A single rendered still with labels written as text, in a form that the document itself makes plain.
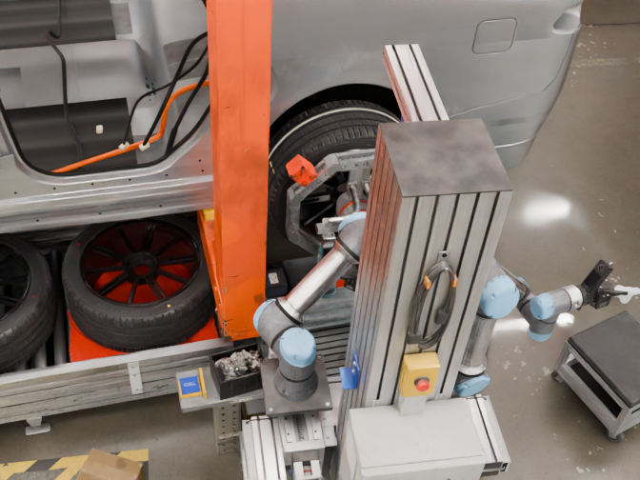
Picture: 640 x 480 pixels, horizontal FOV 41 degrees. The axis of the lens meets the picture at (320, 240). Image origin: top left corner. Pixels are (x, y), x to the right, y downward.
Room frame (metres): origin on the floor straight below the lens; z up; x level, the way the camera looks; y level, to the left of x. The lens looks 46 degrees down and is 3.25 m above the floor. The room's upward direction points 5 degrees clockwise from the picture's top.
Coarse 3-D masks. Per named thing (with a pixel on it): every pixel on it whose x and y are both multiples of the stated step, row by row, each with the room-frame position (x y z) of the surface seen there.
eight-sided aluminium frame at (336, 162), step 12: (336, 156) 2.51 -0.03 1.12; (348, 156) 2.53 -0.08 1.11; (360, 156) 2.54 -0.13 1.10; (372, 156) 2.53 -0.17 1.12; (324, 168) 2.47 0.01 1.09; (336, 168) 2.47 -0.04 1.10; (348, 168) 2.49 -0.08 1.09; (360, 168) 2.50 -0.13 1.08; (324, 180) 2.46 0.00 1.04; (288, 192) 2.46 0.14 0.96; (300, 192) 2.43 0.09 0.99; (288, 204) 2.46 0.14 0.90; (288, 216) 2.46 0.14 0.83; (288, 228) 2.43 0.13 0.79; (300, 240) 2.43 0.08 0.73; (312, 240) 2.49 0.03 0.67; (312, 252) 2.45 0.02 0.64
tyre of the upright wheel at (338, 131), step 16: (304, 112) 2.73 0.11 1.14; (320, 112) 2.72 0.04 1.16; (336, 112) 2.71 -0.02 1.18; (352, 112) 2.72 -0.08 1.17; (368, 112) 2.74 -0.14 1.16; (384, 112) 2.79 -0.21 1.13; (288, 128) 2.69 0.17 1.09; (304, 128) 2.65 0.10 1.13; (320, 128) 2.64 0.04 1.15; (336, 128) 2.62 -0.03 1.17; (352, 128) 2.62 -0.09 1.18; (368, 128) 2.63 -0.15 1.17; (272, 144) 2.67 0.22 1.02; (288, 144) 2.61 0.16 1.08; (304, 144) 2.58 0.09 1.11; (320, 144) 2.55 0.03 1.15; (336, 144) 2.56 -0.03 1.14; (352, 144) 2.58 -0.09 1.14; (368, 144) 2.60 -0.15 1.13; (272, 160) 2.60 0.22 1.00; (288, 160) 2.53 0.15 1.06; (320, 160) 2.54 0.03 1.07; (272, 176) 2.54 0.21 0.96; (288, 176) 2.50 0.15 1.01; (272, 192) 2.49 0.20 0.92; (272, 208) 2.48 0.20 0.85; (288, 240) 2.51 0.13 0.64
